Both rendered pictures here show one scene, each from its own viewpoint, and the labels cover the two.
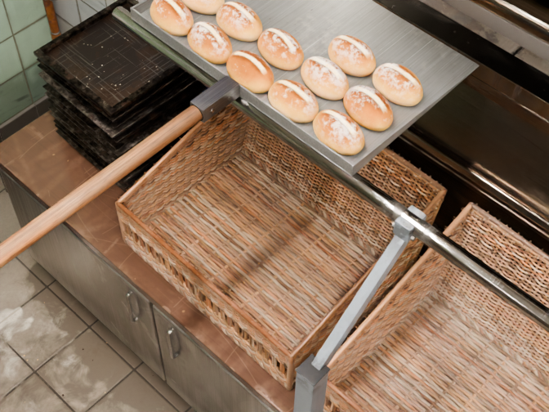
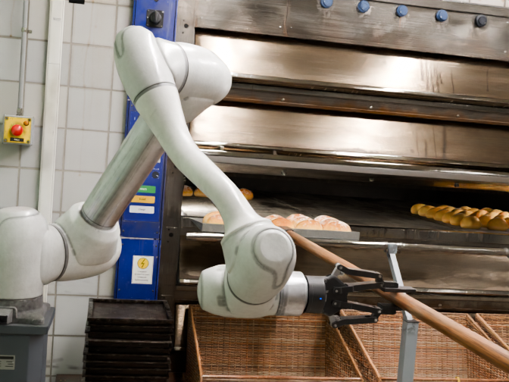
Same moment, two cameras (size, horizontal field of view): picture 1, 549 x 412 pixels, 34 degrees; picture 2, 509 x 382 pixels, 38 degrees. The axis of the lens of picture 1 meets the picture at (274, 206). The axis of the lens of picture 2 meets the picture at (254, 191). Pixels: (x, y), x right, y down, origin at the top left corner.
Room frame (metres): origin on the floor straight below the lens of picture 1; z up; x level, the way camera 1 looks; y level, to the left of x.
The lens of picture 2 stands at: (-0.27, 2.17, 1.50)
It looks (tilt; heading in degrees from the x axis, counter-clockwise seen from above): 4 degrees down; 306
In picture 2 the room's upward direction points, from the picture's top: 5 degrees clockwise
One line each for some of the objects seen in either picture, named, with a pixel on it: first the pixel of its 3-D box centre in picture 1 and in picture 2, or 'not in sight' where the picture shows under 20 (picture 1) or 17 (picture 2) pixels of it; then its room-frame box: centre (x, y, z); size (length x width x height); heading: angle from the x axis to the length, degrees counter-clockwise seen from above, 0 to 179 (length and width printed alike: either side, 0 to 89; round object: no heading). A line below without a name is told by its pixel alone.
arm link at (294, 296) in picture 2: not in sight; (289, 293); (0.52, 0.92, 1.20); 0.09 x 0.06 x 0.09; 138
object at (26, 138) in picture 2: not in sight; (18, 129); (1.95, 0.53, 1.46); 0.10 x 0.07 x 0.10; 48
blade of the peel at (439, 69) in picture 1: (302, 36); (270, 224); (1.24, -0.04, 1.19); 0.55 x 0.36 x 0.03; 48
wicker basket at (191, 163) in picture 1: (275, 216); (269, 359); (1.17, 0.00, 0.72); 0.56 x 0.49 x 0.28; 47
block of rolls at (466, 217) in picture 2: not in sight; (480, 217); (0.91, -1.34, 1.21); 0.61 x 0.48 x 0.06; 138
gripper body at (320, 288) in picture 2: not in sight; (324, 295); (0.47, 0.87, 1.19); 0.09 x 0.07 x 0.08; 48
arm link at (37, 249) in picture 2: not in sight; (17, 250); (1.31, 0.99, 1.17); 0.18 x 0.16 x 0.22; 88
